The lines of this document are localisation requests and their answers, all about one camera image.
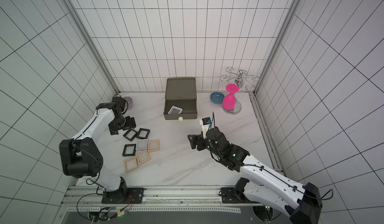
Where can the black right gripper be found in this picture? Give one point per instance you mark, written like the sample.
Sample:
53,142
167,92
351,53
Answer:
198,141

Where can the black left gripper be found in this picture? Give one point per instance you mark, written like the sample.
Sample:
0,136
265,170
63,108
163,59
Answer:
129,123

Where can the white brooch box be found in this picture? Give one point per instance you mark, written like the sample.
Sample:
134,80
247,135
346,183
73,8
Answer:
142,144
175,110

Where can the olive three-drawer cabinet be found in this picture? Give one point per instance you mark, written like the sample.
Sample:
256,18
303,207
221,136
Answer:
181,92

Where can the beige brooch box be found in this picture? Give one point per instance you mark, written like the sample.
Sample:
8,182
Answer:
130,164
143,157
153,146

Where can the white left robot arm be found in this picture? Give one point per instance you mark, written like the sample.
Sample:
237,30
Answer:
80,155

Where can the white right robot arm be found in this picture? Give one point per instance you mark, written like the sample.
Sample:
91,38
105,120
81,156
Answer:
259,183

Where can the black brooch box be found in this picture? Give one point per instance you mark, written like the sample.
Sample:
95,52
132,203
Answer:
143,133
129,150
130,134

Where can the purple ceramic bowl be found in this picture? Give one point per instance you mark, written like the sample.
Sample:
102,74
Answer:
128,103

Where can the blue ceramic bowl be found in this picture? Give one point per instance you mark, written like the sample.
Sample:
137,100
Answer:
217,97

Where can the pink plastic goblet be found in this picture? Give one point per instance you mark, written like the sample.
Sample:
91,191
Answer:
229,100

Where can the chrome glass rack stand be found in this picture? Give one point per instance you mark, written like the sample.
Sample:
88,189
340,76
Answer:
241,78

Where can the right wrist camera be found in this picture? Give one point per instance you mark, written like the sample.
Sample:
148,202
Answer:
206,124

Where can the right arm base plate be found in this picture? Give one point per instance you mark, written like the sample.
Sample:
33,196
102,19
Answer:
233,196

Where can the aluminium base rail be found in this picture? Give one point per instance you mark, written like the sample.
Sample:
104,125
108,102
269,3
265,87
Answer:
86,199

